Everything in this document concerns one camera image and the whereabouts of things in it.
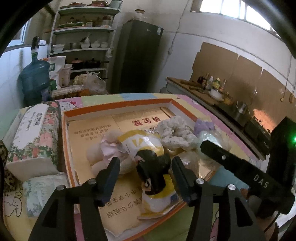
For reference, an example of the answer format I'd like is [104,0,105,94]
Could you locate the black haired doll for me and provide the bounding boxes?
[117,130,181,220]

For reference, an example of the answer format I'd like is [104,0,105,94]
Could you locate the person's right hand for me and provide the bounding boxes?
[240,188,280,241]

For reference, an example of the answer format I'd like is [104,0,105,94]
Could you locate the pale green tissue pack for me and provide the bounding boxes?
[22,172,69,217]

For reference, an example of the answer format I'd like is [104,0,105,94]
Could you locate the leopard print cloth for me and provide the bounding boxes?
[1,141,17,193]

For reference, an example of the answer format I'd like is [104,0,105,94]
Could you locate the black gas stove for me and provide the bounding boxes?
[243,116,271,156]

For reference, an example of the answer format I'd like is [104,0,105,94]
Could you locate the pink plush doll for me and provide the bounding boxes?
[86,131,135,176]

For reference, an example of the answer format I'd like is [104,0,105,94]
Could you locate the floral tissue pack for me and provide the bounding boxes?
[6,101,61,182]

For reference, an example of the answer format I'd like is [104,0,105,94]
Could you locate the white plush unicorn toy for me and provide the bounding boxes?
[193,119,231,161]

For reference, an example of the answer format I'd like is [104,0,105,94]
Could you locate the white speckled scrunchie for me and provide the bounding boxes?
[157,116,198,151]

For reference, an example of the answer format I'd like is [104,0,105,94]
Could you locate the kitchen counter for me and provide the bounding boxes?
[166,77,266,161]

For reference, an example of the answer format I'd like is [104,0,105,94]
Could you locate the orange rimmed cardboard box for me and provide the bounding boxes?
[62,96,210,240]

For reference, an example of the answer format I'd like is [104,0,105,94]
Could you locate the white bowl on counter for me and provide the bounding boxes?
[209,88,224,101]

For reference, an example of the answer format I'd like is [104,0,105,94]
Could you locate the clear plastic bag of food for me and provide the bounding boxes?
[73,71,108,95]

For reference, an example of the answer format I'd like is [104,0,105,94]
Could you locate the blue water jug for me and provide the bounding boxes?
[18,36,52,106]

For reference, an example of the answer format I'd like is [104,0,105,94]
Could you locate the dark green refrigerator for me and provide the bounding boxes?
[111,20,163,93]

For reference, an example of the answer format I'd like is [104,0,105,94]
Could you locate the grey metal shelf rack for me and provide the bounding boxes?
[48,2,121,80]

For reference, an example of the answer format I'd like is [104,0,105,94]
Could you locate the glass jar on refrigerator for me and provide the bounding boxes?
[133,9,145,21]

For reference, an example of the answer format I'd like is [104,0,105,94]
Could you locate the brown cardboard wall panel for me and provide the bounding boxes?
[190,42,295,130]

